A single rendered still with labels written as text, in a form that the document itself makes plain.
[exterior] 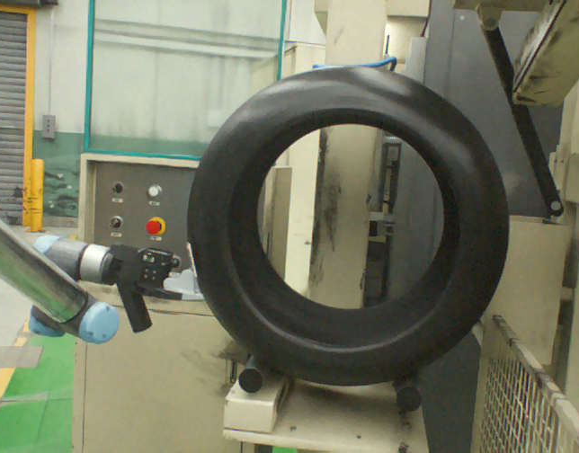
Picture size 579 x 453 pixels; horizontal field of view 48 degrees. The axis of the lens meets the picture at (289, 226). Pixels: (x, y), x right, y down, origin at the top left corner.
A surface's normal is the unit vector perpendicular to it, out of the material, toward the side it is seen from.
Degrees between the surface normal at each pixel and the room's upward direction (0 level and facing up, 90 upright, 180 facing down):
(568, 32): 162
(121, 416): 90
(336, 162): 90
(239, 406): 90
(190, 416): 91
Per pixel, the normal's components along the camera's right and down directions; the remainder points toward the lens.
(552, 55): -0.11, 0.97
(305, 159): 0.25, 0.12
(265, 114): -0.23, -0.06
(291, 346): -0.21, 0.26
